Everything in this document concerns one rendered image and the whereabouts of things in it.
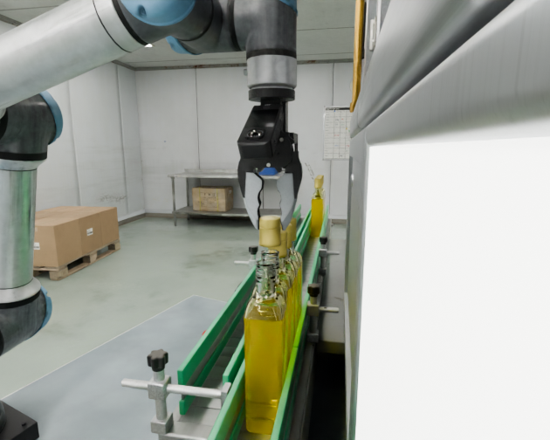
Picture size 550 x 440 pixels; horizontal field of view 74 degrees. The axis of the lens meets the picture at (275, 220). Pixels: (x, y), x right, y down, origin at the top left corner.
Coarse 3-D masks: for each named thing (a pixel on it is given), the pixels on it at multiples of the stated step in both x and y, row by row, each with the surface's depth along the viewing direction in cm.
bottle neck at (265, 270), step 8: (256, 264) 52; (264, 264) 53; (272, 264) 52; (256, 272) 52; (264, 272) 51; (272, 272) 52; (256, 280) 52; (264, 280) 51; (272, 280) 52; (264, 288) 52; (272, 288) 52; (264, 296) 52; (272, 296) 52
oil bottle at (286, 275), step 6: (288, 270) 65; (282, 276) 62; (288, 276) 63; (288, 282) 62; (288, 288) 62; (288, 330) 64; (288, 336) 64; (288, 342) 64; (288, 348) 64; (288, 354) 64; (288, 360) 65
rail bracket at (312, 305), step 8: (312, 288) 78; (312, 296) 79; (312, 304) 79; (312, 312) 79; (328, 312) 79; (336, 312) 79; (312, 320) 80; (312, 328) 80; (312, 336) 80; (312, 344) 80
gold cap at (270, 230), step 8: (272, 216) 58; (264, 224) 56; (272, 224) 56; (280, 224) 57; (264, 232) 56; (272, 232) 56; (280, 232) 57; (264, 240) 56; (272, 240) 56; (280, 240) 58
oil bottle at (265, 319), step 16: (256, 304) 51; (272, 304) 51; (256, 320) 51; (272, 320) 51; (256, 336) 52; (272, 336) 51; (256, 352) 52; (272, 352) 52; (256, 368) 53; (272, 368) 52; (256, 384) 53; (272, 384) 53; (256, 400) 54; (272, 400) 53; (256, 416) 54; (272, 416) 54; (256, 432) 55
